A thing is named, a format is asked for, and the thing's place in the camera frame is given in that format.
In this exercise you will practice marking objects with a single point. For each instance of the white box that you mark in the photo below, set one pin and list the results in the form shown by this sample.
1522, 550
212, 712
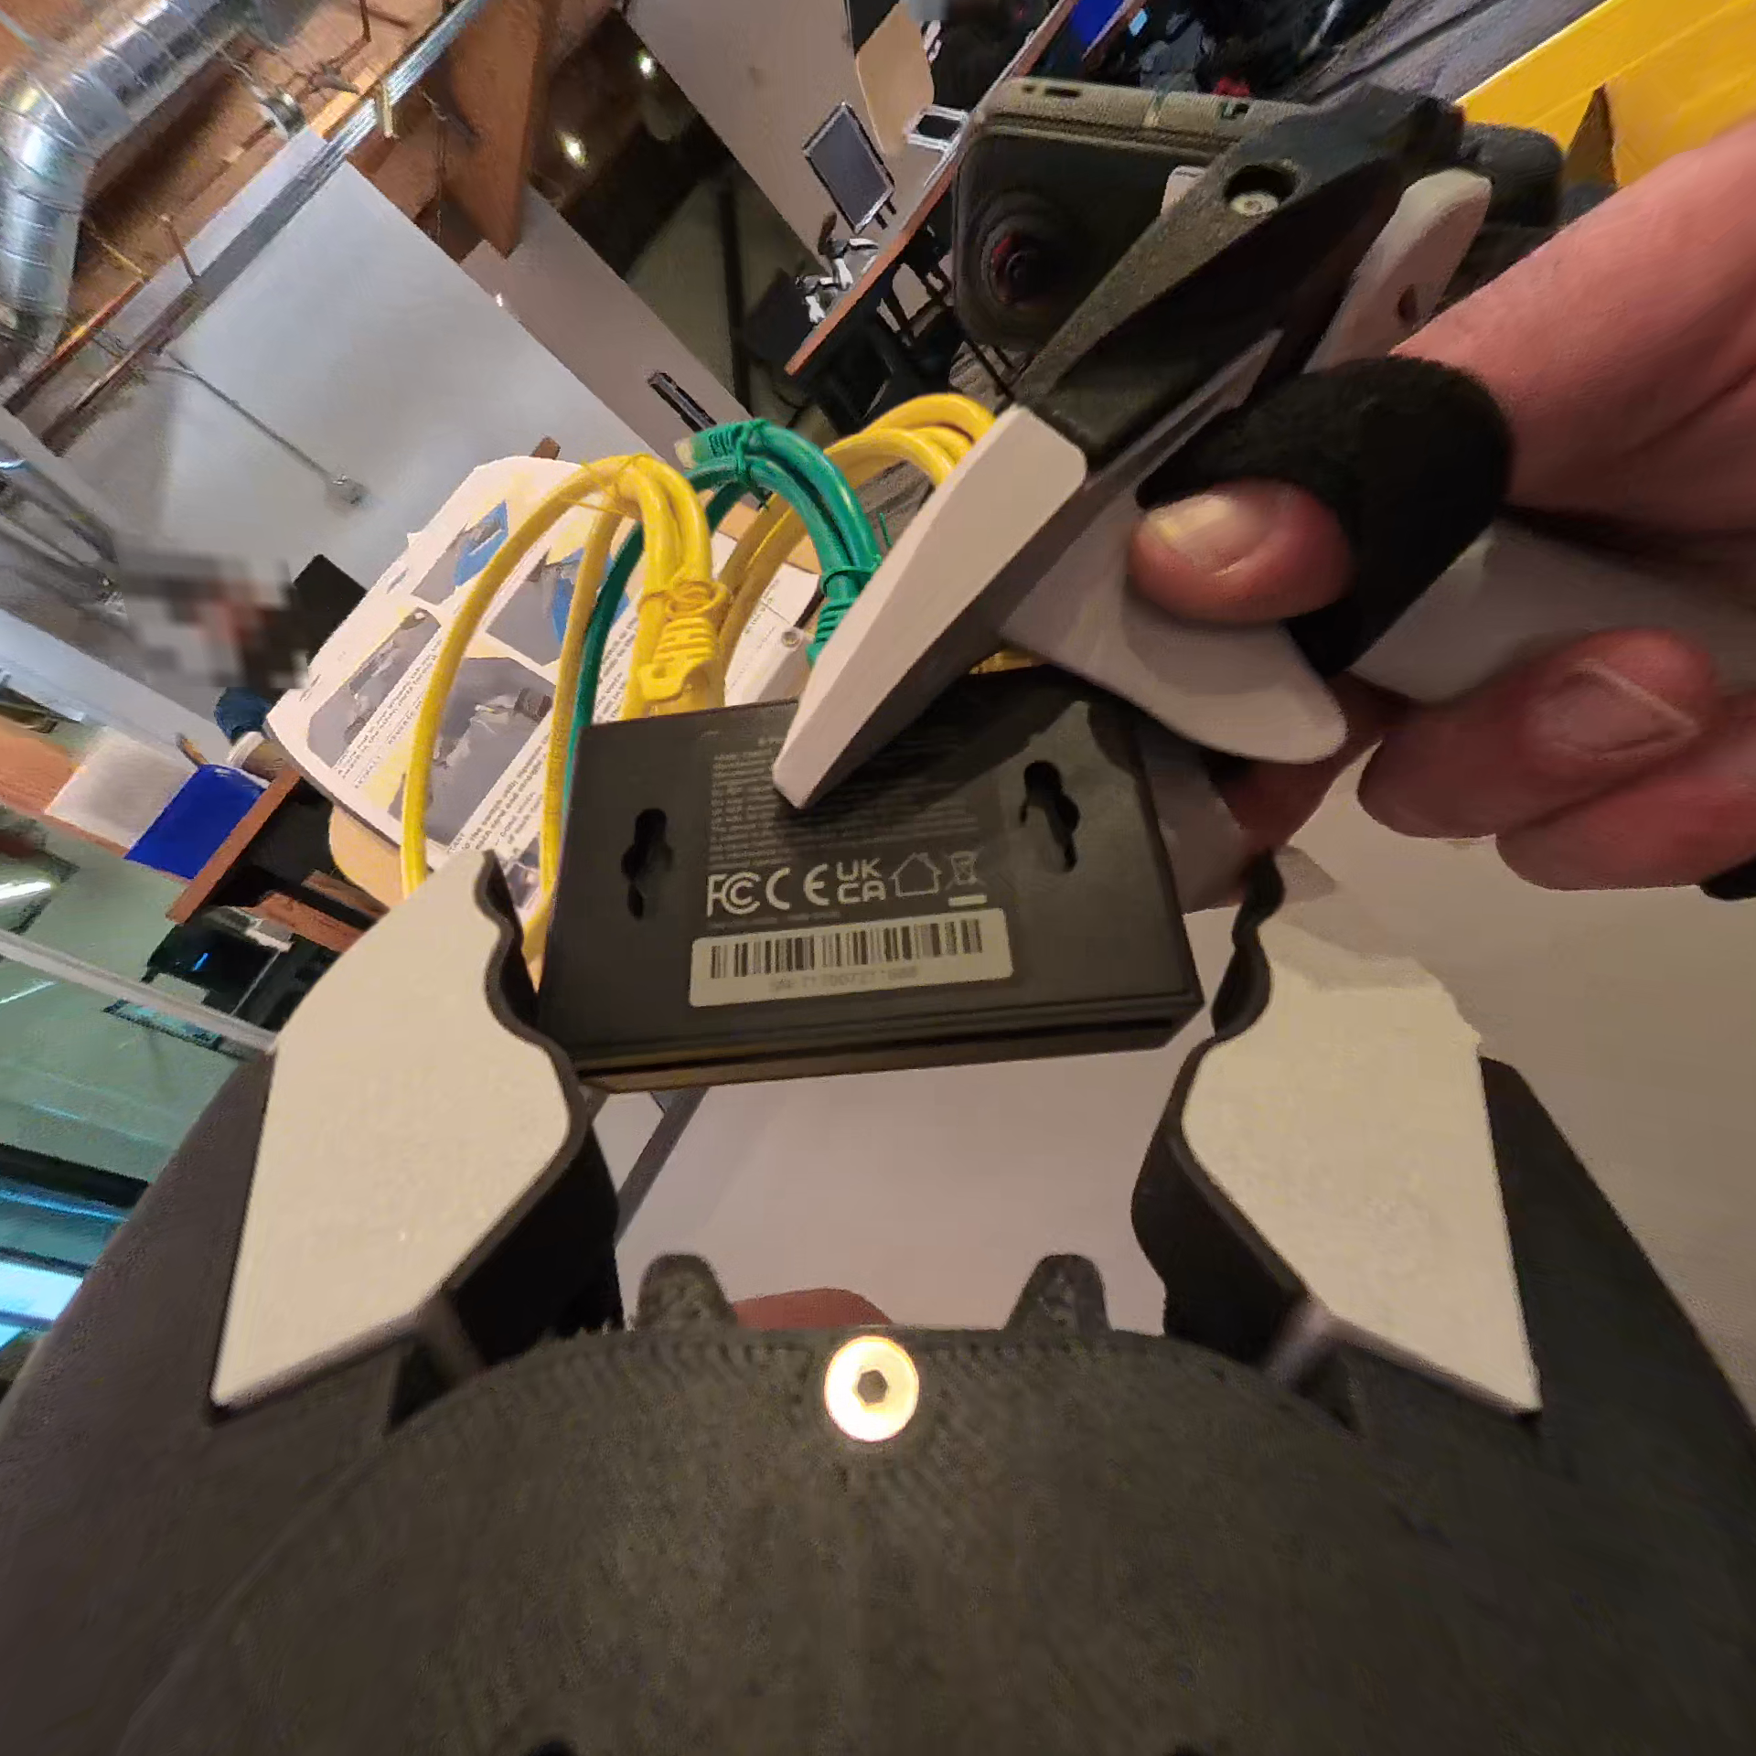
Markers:
117, 789

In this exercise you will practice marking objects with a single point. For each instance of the brown wooden desk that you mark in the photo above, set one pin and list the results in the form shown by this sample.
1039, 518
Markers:
220, 869

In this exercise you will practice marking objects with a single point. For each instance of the blue storage bin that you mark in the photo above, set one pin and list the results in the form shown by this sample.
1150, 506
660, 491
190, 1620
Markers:
193, 825

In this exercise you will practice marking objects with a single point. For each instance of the metal wall conduit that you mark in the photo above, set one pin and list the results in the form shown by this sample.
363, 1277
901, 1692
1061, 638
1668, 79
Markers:
344, 487

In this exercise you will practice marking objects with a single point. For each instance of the black network switch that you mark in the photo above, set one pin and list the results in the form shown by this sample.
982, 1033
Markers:
852, 852

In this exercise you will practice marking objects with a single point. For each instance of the wooden document stand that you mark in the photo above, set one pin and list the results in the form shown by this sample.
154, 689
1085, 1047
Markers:
900, 82

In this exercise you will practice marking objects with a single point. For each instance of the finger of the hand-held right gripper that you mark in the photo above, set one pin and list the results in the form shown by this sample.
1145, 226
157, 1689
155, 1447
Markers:
1196, 825
918, 618

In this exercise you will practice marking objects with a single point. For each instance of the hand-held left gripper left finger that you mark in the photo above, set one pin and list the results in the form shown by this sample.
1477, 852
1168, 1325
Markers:
398, 1138

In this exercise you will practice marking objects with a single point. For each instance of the silver ventilation duct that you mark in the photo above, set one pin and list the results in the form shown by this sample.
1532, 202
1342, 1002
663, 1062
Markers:
82, 124

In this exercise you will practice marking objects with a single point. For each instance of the printed instruction sheet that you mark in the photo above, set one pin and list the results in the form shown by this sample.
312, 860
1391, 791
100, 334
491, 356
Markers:
370, 686

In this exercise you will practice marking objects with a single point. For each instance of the yellow plastic bin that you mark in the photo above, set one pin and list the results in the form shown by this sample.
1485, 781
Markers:
1618, 70

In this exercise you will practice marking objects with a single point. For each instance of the person's right hand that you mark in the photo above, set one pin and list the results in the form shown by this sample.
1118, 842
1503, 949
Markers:
1618, 356

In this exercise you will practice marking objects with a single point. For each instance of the computer monitor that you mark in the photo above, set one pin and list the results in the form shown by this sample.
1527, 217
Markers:
847, 165

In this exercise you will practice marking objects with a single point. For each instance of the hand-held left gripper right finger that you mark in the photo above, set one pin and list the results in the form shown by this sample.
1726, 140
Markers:
1357, 1179

